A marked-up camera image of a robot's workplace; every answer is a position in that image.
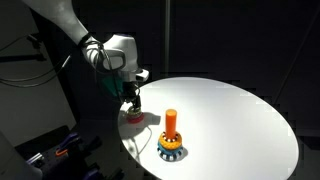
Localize orange stacking stand post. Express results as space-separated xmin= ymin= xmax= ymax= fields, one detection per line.
xmin=166 ymin=109 xmax=177 ymax=139

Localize blue ring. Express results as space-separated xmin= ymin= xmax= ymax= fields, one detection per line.
xmin=157 ymin=141 xmax=185 ymax=157

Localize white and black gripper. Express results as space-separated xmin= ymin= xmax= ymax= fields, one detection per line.
xmin=100 ymin=34 xmax=149 ymax=115

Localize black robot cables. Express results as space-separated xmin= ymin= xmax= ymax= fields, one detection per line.
xmin=79 ymin=33 xmax=125 ymax=104

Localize yellow bumpy ring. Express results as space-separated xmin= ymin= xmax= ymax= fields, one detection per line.
xmin=158 ymin=131 xmax=183 ymax=151

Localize black and white striped ring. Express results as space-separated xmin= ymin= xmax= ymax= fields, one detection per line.
xmin=157 ymin=148 xmax=185 ymax=163

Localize orange clamp on cart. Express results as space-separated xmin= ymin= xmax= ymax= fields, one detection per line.
xmin=55 ymin=148 xmax=68 ymax=157

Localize red ring with clear dome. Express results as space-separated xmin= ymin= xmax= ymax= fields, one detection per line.
xmin=126 ymin=111 xmax=146 ymax=125

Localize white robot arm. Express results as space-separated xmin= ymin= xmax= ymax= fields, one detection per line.
xmin=22 ymin=0 xmax=149 ymax=116

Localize round white pedestal table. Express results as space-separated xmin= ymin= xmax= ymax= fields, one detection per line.
xmin=118 ymin=77 xmax=299 ymax=180

